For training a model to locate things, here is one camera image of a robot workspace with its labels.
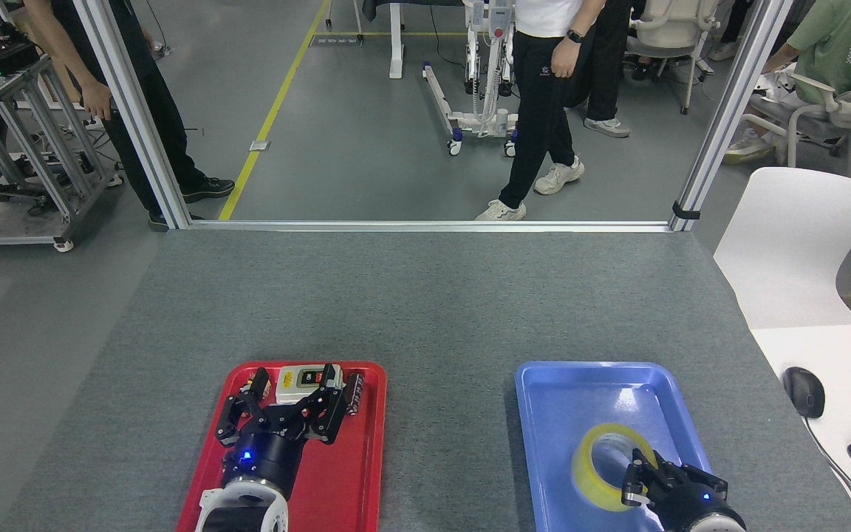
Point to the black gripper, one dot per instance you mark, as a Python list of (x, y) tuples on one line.
[(691, 502), (267, 458)]

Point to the yellow tape roll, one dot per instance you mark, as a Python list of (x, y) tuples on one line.
[(584, 465)]

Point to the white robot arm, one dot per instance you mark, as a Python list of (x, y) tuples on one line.
[(713, 523), (237, 510)]

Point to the black terminal block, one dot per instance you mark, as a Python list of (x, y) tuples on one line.
[(355, 394)]

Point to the red plastic tray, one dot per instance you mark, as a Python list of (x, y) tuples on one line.
[(344, 480)]

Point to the blue plastic tray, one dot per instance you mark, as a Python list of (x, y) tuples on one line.
[(551, 414)]

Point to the black computer mouse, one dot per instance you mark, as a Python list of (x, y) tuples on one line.
[(804, 391)]

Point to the white desk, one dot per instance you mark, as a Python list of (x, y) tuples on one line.
[(839, 355)]

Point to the white plastic chair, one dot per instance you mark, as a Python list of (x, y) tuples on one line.
[(787, 251)]

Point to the silver floor plate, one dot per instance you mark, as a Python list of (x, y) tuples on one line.
[(259, 145)]

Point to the person in dark clothes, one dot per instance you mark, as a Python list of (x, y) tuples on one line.
[(171, 125)]

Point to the white table leg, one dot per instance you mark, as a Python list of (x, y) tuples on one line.
[(396, 37)]

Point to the person in white shirt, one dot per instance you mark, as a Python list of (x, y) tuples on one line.
[(540, 96)]

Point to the person in black trousers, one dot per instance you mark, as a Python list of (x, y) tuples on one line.
[(610, 66)]

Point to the white wheeled stand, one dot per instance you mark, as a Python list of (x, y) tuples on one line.
[(488, 44)]

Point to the pale office chair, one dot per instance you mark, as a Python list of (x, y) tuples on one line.
[(673, 26)]

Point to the seated person in green shirt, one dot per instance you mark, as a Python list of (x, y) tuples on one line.
[(839, 44)]

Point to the beige switch box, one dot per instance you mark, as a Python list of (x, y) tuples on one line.
[(294, 384)]

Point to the silver aluminium rail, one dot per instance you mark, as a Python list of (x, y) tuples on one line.
[(433, 226)]

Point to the silver aluminium post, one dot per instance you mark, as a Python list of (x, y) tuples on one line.
[(728, 111), (137, 125)]

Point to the metal frame cart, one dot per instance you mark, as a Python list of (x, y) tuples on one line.
[(49, 140)]

